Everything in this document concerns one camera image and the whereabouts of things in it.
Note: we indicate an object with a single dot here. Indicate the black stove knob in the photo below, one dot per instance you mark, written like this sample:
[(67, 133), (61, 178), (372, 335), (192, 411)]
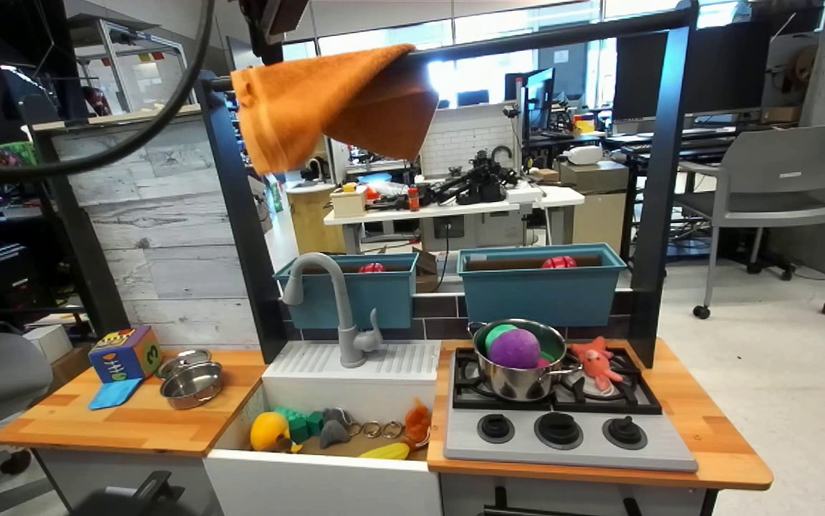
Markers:
[(626, 430), (560, 430), (495, 428)]

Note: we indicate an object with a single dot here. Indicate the grey wood plank panel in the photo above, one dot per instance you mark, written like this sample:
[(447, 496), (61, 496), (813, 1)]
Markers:
[(144, 238)]

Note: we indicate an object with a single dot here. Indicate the purple ball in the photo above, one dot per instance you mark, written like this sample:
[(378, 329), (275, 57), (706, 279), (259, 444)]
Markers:
[(517, 350)]

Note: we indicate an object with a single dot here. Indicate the small steel lid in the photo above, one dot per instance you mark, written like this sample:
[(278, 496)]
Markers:
[(183, 355)]

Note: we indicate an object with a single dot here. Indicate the grey plastic chair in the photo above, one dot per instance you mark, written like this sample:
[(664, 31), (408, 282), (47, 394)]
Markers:
[(786, 182)]

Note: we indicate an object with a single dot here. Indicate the orange toy lobster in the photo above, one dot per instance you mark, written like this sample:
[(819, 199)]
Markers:
[(596, 361)]

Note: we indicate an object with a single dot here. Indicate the clear storage box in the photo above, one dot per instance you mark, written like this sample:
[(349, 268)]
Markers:
[(144, 76)]

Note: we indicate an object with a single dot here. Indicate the yellow toy lemon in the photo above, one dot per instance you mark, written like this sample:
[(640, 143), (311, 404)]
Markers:
[(266, 430)]

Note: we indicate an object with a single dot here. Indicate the black metal frame with rod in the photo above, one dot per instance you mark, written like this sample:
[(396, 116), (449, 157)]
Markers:
[(664, 189)]

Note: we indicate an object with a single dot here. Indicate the colourful toy cube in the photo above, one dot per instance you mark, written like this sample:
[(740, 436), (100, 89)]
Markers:
[(126, 360)]

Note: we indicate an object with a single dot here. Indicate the white toy sink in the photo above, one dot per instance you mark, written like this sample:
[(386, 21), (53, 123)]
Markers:
[(335, 481)]

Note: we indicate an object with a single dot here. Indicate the teal plastic bin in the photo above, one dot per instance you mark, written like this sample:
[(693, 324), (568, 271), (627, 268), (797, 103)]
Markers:
[(384, 298), (537, 289)]

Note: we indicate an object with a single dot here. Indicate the green toy vegetable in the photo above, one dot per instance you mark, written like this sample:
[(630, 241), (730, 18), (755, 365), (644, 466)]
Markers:
[(305, 424)]

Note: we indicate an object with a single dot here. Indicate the small steel bowl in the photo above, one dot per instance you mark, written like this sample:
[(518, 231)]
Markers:
[(194, 387)]

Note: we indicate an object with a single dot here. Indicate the grey toy piece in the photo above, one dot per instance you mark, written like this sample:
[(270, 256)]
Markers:
[(333, 428)]

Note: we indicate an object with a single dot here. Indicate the grey toy faucet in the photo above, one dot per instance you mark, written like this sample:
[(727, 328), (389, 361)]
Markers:
[(345, 315)]

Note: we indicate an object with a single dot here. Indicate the red toy in bin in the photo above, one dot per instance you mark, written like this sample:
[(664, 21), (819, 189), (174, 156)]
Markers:
[(560, 261), (369, 268)]

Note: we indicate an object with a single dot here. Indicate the wooden top play kitchen cabinet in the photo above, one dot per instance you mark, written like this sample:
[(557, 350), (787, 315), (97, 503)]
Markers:
[(78, 474)]

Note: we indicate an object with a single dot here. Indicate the grey toy stove top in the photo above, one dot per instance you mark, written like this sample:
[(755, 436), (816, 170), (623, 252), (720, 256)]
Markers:
[(528, 451)]

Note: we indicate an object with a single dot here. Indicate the yellow toy banana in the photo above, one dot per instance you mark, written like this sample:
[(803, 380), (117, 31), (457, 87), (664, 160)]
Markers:
[(384, 451)]

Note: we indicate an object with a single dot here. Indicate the white desk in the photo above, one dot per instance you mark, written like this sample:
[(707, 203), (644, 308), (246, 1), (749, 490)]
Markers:
[(544, 199)]

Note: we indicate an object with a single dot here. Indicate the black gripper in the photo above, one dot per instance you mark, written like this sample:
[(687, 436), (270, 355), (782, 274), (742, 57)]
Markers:
[(275, 14)]

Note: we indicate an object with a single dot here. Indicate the black monitor screen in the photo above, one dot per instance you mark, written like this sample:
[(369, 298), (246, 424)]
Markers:
[(716, 66)]

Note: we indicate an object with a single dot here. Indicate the orange toy carrot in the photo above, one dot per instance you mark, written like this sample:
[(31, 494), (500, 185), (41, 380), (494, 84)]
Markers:
[(415, 424)]

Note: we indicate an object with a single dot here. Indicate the black gadget on desk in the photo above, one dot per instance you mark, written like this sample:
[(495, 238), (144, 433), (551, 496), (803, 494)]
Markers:
[(478, 176)]

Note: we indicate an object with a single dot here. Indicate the orange towel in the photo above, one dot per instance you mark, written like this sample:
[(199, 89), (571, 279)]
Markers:
[(306, 103)]

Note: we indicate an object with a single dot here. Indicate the green ball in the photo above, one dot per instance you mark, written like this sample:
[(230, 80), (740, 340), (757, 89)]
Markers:
[(495, 334)]

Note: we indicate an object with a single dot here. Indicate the blue flat toy flap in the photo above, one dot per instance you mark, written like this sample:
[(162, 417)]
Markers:
[(116, 394)]

